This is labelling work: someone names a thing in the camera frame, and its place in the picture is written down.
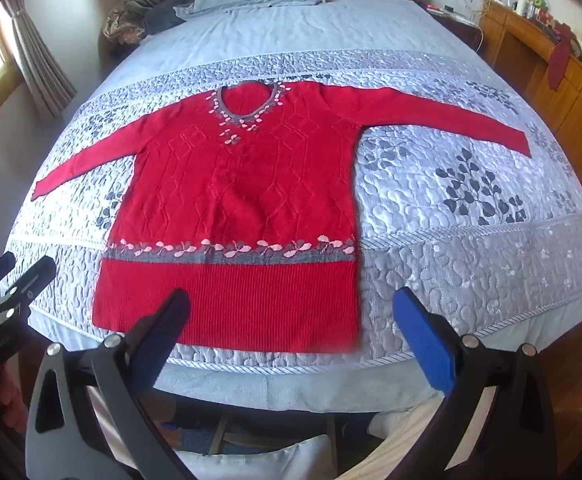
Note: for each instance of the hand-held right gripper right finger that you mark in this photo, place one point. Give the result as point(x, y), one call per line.
point(423, 340)

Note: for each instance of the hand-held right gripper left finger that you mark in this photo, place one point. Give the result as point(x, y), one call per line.
point(163, 330)

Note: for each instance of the red knit sweater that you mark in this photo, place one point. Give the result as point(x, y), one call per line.
point(251, 185)

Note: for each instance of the pile of dark clothes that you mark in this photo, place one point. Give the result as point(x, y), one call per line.
point(141, 15)

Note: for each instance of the person's left hand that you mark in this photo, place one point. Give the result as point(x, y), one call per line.
point(11, 405)

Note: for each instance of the white cloth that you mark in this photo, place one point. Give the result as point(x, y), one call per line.
point(251, 460)

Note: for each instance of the beige curtain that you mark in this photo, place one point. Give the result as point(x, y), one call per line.
point(41, 60)

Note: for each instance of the dark red cloth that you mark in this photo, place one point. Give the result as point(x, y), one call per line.
point(561, 62)

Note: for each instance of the dark wooden nightstand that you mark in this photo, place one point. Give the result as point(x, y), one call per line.
point(458, 27)

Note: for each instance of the wooden desk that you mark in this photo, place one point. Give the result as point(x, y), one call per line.
point(516, 35)

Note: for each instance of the light blue bedspread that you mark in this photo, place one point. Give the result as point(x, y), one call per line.
point(321, 25)

